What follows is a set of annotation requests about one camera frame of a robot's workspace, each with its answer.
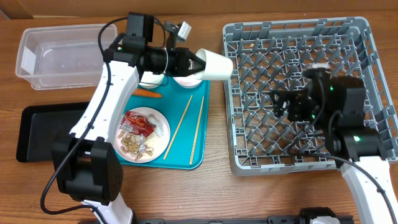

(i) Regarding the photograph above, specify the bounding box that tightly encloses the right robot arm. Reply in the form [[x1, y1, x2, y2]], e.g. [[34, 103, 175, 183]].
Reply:
[[269, 63, 397, 223]]

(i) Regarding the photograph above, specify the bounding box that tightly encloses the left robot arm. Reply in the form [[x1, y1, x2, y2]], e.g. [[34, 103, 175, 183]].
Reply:
[[49, 12, 206, 223]]

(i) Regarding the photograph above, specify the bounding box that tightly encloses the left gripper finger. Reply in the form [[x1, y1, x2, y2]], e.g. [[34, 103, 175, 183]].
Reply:
[[190, 70, 205, 78], [188, 52, 206, 66]]

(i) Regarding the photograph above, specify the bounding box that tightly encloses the teal serving tray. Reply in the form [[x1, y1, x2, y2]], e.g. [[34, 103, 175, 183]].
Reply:
[[124, 78, 210, 170]]

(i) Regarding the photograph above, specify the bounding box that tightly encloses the clear plastic storage bin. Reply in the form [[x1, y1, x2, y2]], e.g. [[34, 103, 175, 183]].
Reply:
[[15, 24, 104, 90]]

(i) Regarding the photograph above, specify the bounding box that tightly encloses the white crumpled tissue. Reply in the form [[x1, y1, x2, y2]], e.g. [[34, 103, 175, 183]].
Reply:
[[148, 114, 164, 136]]

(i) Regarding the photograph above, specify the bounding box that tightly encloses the white plate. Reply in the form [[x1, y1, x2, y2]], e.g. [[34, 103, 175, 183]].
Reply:
[[114, 107, 170, 164]]

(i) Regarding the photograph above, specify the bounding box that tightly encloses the pink white bowl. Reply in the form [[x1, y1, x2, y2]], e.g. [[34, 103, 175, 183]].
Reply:
[[174, 75, 201, 88]]

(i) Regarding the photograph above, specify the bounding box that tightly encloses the orange carrot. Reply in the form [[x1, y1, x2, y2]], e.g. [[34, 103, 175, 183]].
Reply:
[[132, 88, 162, 98]]

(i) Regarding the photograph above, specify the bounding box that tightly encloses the wooden chopstick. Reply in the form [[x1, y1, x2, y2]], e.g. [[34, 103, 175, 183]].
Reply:
[[189, 96, 204, 165], [163, 95, 193, 160]]

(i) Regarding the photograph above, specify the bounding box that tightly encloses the peanut pile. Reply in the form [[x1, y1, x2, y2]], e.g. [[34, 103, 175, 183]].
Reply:
[[117, 131, 154, 161]]

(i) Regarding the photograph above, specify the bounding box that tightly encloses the wooden chopstick left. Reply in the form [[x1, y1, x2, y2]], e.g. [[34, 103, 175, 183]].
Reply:
[[163, 95, 193, 160]]

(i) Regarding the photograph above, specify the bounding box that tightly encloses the white cup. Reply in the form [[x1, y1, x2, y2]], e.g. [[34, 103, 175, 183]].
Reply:
[[196, 49, 233, 80]]

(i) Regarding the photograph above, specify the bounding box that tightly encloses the grey dishwasher rack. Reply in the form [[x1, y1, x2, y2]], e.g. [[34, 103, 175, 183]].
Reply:
[[223, 17, 397, 176]]

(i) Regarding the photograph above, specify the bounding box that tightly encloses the wooden chopstick right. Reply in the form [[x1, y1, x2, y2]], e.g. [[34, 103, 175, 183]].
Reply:
[[189, 96, 204, 165]]

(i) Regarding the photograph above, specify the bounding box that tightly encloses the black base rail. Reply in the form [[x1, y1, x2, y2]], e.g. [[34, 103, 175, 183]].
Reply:
[[133, 214, 355, 224]]

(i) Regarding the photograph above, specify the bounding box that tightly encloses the red snack wrapper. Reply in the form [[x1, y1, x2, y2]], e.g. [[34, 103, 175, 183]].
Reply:
[[120, 111, 155, 137]]

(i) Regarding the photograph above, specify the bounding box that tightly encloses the black rectangular tray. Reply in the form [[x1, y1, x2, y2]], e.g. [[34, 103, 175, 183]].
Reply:
[[16, 102, 88, 162]]

